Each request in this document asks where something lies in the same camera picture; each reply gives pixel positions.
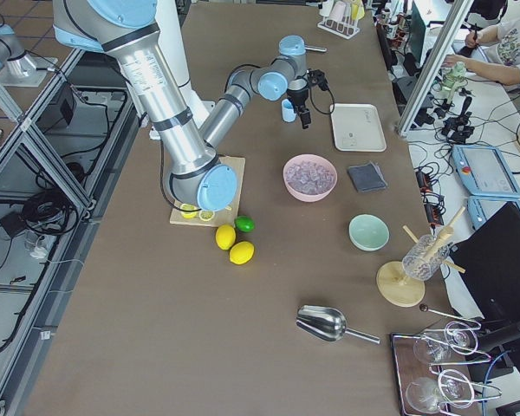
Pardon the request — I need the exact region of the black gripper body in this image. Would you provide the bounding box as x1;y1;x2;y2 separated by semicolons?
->
286;80;309;111

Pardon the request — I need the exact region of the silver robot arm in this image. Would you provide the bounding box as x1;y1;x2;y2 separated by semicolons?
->
0;24;36;80
53;1;310;211

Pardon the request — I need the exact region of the light blue plastic cup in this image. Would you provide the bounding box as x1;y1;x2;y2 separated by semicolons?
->
281;99;296;123

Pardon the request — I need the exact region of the pile of ice cubes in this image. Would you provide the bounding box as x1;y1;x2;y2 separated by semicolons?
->
284;160;335;195

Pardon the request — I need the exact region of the white cup rack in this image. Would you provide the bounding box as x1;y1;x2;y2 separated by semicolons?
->
317;0;365;40

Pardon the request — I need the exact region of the wooden cup stand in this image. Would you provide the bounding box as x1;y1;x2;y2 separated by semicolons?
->
376;206;465;307

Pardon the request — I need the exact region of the steel ice scoop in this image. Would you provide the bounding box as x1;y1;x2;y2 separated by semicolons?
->
296;305;380;344

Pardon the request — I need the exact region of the cream rabbit tray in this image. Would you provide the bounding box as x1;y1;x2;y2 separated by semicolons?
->
330;103;387;153

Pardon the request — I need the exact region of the pink bowl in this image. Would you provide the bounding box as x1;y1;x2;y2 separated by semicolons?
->
283;153;337;202

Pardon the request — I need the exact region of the grey folded cloth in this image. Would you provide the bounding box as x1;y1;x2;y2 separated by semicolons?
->
347;161;387;192

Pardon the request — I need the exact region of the green lime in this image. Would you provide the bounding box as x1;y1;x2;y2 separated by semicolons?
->
234;215;256;233

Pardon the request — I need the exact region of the wooden cutting board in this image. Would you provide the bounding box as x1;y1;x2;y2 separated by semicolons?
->
169;156;245;228

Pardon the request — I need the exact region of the green ceramic bowl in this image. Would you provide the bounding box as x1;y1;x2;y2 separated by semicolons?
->
348;214;390;251

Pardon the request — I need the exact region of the lemon half slice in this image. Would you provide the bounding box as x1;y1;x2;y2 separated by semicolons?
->
198;210;216;222

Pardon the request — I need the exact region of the yellow lemon far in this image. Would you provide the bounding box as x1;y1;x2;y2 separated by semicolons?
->
215;224;237;250

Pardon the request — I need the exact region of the yellow lemon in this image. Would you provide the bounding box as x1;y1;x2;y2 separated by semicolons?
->
229;241;255;265
215;224;237;250

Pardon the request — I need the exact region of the yellow lemon near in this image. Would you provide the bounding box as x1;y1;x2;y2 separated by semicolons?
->
229;241;255;265

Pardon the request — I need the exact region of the clear textured glass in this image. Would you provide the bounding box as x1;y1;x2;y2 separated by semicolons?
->
402;235;450;282

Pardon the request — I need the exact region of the blue teach pendant far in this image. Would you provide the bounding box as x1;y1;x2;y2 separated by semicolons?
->
451;145;520;198

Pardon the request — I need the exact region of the blue teach pendant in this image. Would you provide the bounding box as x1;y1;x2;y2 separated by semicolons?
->
467;196;520;231
451;145;520;198

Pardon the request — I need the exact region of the blue teach pendant near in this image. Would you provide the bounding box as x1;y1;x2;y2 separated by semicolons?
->
467;196;520;231

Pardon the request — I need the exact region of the person in white shirt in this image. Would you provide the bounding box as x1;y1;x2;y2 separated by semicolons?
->
442;17;520;90

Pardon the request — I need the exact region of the wine glass upper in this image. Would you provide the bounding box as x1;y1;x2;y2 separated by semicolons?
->
413;321;478;365

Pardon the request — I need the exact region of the wine glass lower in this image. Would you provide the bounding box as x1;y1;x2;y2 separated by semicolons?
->
406;369;476;415

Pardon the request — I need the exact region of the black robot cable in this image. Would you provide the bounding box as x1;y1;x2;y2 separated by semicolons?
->
224;64;337;116

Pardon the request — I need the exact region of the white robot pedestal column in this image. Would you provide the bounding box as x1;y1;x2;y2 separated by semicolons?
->
155;0;215;127

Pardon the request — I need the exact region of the aluminium frame post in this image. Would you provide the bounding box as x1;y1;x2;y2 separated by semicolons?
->
396;0;473;139

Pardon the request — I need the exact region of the wire wine glass rack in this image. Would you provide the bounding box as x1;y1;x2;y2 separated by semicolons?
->
390;319;502;415

